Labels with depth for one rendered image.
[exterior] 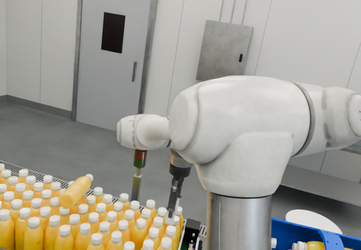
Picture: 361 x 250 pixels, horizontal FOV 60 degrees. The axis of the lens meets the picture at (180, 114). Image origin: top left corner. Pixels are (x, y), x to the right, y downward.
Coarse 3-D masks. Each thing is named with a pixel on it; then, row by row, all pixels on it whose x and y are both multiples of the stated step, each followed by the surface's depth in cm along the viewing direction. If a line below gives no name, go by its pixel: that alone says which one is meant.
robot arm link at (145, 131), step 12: (120, 120) 97; (132, 120) 96; (144, 120) 94; (156, 120) 91; (168, 120) 86; (120, 132) 94; (132, 132) 94; (144, 132) 92; (156, 132) 87; (168, 132) 84; (120, 144) 97; (132, 144) 96; (144, 144) 93; (156, 144) 94
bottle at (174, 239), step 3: (165, 234) 128; (168, 234) 127; (174, 234) 127; (162, 237) 128; (168, 237) 127; (171, 237) 127; (174, 237) 127; (171, 240) 126; (174, 240) 127; (171, 243) 126; (174, 243) 127; (177, 243) 129; (171, 246) 126; (174, 246) 127; (174, 249) 127
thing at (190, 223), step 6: (186, 222) 151; (192, 222) 151; (198, 222) 152; (186, 228) 148; (192, 228) 147; (198, 228) 147; (186, 234) 149; (192, 234) 146; (198, 234) 148; (186, 240) 149; (192, 240) 148
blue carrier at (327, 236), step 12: (276, 228) 135; (288, 228) 133; (300, 228) 130; (312, 228) 125; (288, 240) 136; (300, 240) 135; (312, 240) 134; (324, 240) 116; (336, 240) 116; (348, 240) 128; (360, 240) 123
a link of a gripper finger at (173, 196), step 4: (172, 188) 106; (176, 188) 106; (172, 192) 107; (176, 192) 107; (172, 196) 108; (176, 196) 108; (172, 200) 108; (168, 204) 109; (172, 204) 108; (168, 208) 109; (172, 208) 109
